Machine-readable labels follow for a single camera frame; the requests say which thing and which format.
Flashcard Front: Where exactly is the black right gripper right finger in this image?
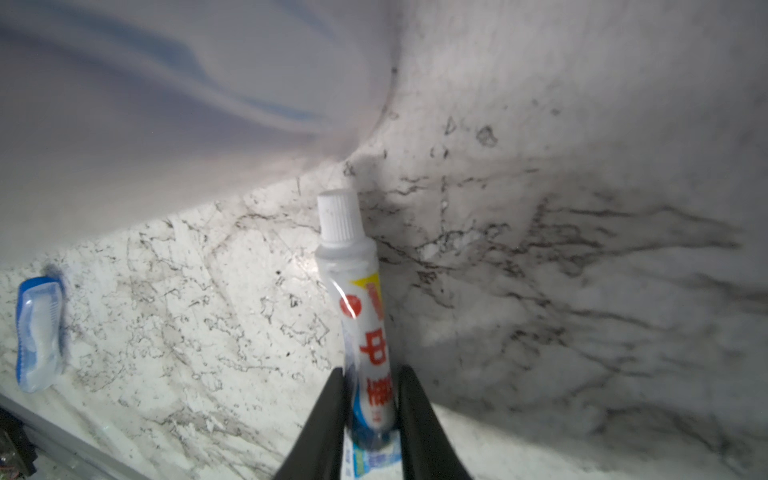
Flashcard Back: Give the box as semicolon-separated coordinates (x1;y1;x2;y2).
398;365;471;480

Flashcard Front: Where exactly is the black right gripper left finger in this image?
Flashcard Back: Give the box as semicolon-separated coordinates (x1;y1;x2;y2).
274;367;349;480

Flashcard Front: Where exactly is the toothpaste tube vertical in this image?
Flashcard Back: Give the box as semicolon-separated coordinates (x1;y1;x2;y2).
315;189;400;479

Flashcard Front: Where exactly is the blue toothbrush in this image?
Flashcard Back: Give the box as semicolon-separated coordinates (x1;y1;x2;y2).
15;276;64;393

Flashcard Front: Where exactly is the clear cup back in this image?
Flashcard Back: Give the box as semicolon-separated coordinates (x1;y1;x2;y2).
1;1;396;266

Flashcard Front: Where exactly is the aluminium front rail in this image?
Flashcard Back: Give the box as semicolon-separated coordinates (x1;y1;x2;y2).
1;395;148;480

